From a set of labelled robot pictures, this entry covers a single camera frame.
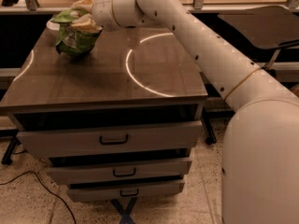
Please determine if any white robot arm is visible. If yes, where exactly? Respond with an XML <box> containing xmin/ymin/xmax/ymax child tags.
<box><xmin>74</xmin><ymin>0</ymin><xmax>299</xmax><ymax>224</ymax></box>

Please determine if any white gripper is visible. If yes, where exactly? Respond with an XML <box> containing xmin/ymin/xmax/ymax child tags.
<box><xmin>71</xmin><ymin>0</ymin><xmax>119</xmax><ymax>34</ymax></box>

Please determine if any green rice chip bag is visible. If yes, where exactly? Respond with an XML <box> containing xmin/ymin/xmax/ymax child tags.
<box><xmin>51</xmin><ymin>9</ymin><xmax>102</xmax><ymax>57</ymax></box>

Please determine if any middle grey drawer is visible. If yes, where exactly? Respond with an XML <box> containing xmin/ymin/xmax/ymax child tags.
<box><xmin>48</xmin><ymin>157</ymin><xmax>192</xmax><ymax>185</ymax></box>

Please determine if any white bowl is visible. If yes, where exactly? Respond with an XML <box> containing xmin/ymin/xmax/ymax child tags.
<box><xmin>47</xmin><ymin>21</ymin><xmax>60</xmax><ymax>31</ymax></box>

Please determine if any grey drawer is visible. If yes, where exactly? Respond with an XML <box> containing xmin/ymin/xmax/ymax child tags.
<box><xmin>17</xmin><ymin>120</ymin><xmax>202</xmax><ymax>158</ymax></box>
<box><xmin>66</xmin><ymin>179</ymin><xmax>185</xmax><ymax>203</ymax></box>
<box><xmin>48</xmin><ymin>157</ymin><xmax>192</xmax><ymax>185</ymax></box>

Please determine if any dark side tray table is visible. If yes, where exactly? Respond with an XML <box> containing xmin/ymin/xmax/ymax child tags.
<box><xmin>218</xmin><ymin>6</ymin><xmax>299</xmax><ymax>70</ymax></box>

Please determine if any grey drawer cabinet counter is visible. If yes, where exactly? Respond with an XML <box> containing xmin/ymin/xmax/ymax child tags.
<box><xmin>1</xmin><ymin>27</ymin><xmax>206</xmax><ymax>190</ymax></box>

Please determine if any top grey drawer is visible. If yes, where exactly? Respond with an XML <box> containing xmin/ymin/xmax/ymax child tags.
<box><xmin>17</xmin><ymin>120</ymin><xmax>202</xmax><ymax>158</ymax></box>

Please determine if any bottom grey drawer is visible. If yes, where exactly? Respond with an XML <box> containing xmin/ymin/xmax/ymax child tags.
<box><xmin>66</xmin><ymin>179</ymin><xmax>185</xmax><ymax>203</ymax></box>

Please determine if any blue cross floor tape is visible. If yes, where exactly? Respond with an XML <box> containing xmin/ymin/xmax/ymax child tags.
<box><xmin>110</xmin><ymin>198</ymin><xmax>137</xmax><ymax>224</ymax></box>

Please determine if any black floor cable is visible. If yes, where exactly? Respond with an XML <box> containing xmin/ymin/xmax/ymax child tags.
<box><xmin>0</xmin><ymin>170</ymin><xmax>78</xmax><ymax>224</ymax></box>

